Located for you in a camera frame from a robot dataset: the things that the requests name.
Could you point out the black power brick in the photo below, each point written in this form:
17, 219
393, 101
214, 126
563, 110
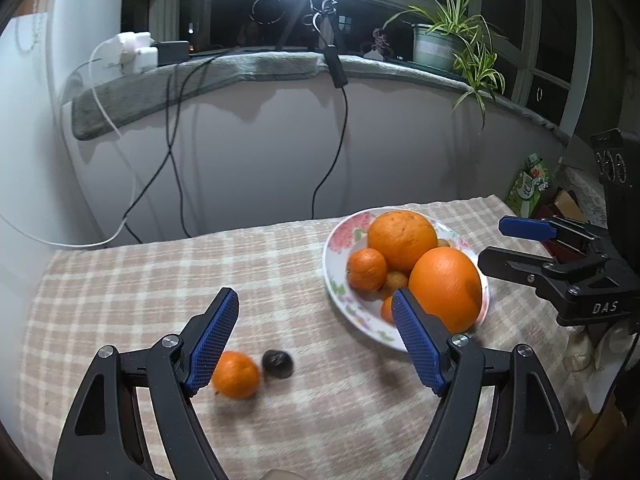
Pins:
172, 52

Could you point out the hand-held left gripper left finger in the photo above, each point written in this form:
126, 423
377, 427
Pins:
215, 345

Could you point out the large smooth orange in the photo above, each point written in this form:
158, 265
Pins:
445, 285

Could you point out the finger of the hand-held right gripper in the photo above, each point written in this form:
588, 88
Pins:
510, 262
525, 227

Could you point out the white power adapter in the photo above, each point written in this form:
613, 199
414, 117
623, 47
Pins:
132, 50

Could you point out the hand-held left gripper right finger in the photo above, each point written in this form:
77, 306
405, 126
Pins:
415, 340

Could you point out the black lamp tripod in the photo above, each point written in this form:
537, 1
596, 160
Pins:
320, 15

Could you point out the dark red box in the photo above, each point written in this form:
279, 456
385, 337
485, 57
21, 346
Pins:
560, 205

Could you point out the checkered beige tablecloth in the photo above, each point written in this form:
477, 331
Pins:
150, 285

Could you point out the small yellow fruit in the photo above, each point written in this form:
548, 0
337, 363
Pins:
395, 282

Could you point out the green carton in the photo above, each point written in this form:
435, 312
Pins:
527, 185

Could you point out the small purple plant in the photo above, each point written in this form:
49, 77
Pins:
377, 45

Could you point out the pale flower pot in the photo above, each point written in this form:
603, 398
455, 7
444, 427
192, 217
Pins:
432, 47

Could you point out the large rough orange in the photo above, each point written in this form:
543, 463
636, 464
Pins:
400, 240

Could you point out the small orange kumquat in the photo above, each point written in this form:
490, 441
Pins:
387, 310

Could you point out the mandarin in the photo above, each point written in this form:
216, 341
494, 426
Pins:
237, 375
367, 270

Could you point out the spider plant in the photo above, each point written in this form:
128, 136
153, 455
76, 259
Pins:
470, 60

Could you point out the floral white plate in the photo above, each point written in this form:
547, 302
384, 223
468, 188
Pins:
344, 240

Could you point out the dark plum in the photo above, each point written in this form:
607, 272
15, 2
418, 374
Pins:
277, 364

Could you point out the white plastic bag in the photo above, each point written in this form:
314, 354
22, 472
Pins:
597, 370

